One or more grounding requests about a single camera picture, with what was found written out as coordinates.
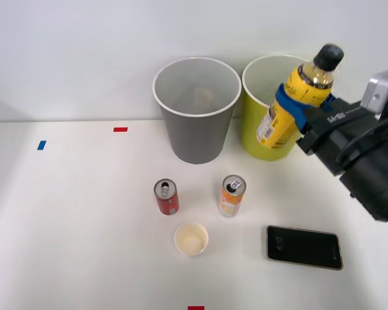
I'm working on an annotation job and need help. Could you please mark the orange and white drink can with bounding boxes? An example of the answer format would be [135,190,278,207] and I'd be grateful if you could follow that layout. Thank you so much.
[217,174,247,218]

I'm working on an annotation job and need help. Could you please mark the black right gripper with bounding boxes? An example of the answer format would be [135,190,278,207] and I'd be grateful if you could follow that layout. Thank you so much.
[275,83,388,178]

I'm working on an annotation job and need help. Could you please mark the red drink can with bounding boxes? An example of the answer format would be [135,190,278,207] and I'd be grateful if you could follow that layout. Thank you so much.
[153,178,180,216]

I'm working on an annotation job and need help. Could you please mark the black smartphone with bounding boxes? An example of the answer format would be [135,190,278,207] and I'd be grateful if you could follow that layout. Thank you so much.
[265,225,344,271]

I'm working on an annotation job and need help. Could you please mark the yellow-green plastic waste bin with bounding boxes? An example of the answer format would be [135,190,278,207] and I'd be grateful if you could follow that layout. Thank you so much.
[241,54,312,161]

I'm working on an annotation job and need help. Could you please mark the grey plastic waste bin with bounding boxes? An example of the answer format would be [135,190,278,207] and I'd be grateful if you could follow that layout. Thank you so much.
[152,56,242,165]

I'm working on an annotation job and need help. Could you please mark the white paper cup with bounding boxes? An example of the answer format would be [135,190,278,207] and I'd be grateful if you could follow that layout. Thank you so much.
[173,222,210,257]

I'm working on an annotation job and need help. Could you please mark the yellow bottle with black cap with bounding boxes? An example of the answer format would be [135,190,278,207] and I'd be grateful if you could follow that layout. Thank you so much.
[256,43,345,150]

